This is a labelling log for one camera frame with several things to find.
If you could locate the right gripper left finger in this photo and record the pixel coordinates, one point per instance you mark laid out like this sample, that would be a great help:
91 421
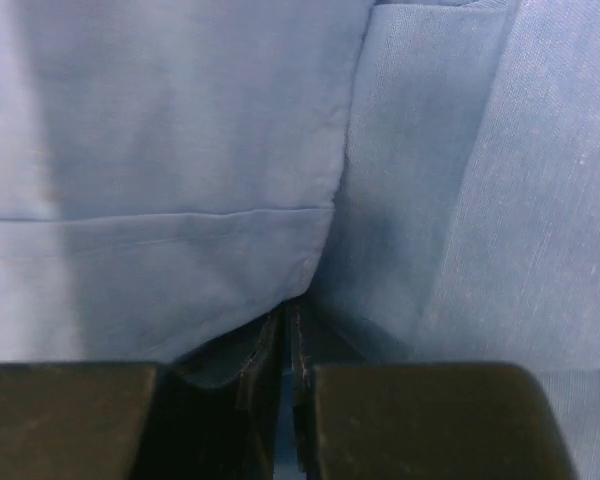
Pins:
214 413

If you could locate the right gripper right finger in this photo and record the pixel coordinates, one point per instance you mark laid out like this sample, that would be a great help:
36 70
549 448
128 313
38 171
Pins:
313 342

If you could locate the blue long sleeve shirt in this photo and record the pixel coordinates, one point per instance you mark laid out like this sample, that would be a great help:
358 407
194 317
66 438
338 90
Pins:
428 170

